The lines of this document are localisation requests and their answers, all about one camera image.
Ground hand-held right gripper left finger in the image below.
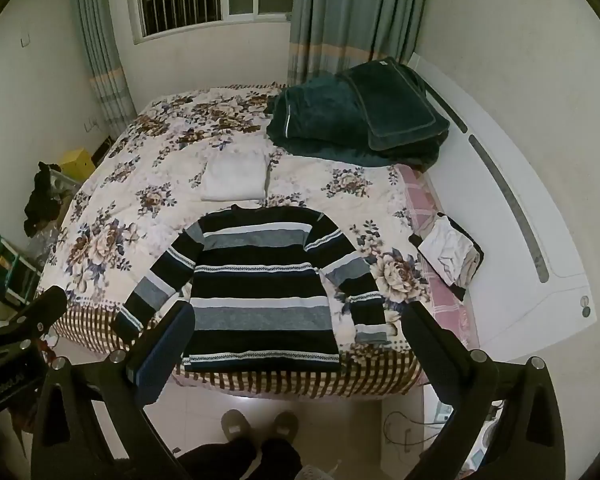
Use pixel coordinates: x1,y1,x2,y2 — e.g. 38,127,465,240
30,301,197,480

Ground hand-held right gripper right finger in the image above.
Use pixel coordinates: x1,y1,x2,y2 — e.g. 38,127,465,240
401,303,567,480

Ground black grey white striped sweater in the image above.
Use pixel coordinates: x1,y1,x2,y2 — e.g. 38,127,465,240
114,204,390,373

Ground black clothes heap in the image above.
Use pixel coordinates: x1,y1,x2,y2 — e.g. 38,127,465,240
24,161,66,237

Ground pile of white clothes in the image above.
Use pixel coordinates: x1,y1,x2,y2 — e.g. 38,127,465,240
409,212,485,302

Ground green shelf rack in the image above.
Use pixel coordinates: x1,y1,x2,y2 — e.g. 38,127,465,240
0,225,43,321

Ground pink checked sheet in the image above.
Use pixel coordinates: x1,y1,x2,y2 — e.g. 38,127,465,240
397,162,473,356

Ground grey slipper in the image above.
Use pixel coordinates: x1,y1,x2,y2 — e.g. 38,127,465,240
221,409,253,443
271,411,300,443

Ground white headboard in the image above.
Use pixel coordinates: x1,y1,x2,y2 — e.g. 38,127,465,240
407,52,596,361

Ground person's black trousers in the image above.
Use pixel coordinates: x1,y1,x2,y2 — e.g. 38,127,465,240
177,437,303,480

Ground floral bedspread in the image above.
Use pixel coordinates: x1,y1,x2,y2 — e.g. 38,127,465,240
35,82,431,401

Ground yellow box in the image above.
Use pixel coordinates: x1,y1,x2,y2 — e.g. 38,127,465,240
60,147,95,181

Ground folded white cloth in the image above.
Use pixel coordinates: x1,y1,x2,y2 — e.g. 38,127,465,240
200,149,271,202

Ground dark green pillow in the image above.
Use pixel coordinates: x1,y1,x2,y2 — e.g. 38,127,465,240
337,57,451,152

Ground narrow grey-green curtain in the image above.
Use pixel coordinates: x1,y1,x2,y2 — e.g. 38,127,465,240
72,0,138,136

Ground dark green blanket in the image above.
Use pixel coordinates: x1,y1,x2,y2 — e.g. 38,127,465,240
266,72,443,168

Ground wide grey-green curtain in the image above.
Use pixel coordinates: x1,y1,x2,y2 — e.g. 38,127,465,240
286,0,433,88

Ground thin floor cable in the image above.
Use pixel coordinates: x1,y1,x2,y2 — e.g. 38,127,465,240
382,410,431,453

